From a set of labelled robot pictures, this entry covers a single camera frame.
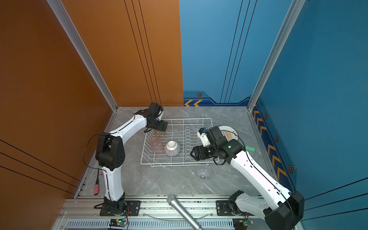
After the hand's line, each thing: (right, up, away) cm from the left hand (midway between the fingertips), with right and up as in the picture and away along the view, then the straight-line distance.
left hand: (160, 124), depth 97 cm
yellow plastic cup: (-1, -6, -1) cm, 7 cm away
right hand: (+23, -14, -23) cm, 35 cm away
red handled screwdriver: (-33, -34, -17) cm, 51 cm away
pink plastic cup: (0, -12, -10) cm, 16 cm away
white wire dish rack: (+16, -6, +3) cm, 17 cm away
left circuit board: (-16, -48, -26) cm, 57 cm away
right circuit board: (+45, -48, -27) cm, 71 cm away
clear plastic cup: (+28, -29, -12) cm, 42 cm away
